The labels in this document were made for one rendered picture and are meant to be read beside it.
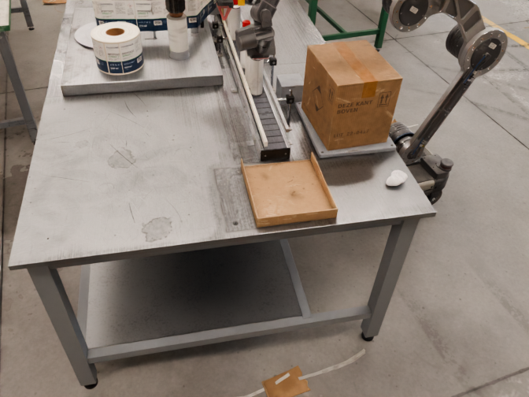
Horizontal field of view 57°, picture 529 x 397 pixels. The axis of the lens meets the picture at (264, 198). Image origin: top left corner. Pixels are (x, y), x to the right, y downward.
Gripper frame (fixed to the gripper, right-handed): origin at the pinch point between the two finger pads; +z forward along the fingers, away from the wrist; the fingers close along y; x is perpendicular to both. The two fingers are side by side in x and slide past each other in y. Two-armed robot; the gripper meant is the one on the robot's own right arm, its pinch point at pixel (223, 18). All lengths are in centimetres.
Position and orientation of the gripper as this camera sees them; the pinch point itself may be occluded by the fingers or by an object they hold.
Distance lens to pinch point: 236.2
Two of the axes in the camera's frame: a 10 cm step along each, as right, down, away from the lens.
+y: 2.1, 6.8, -7.1
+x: 9.8, -1.0, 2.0
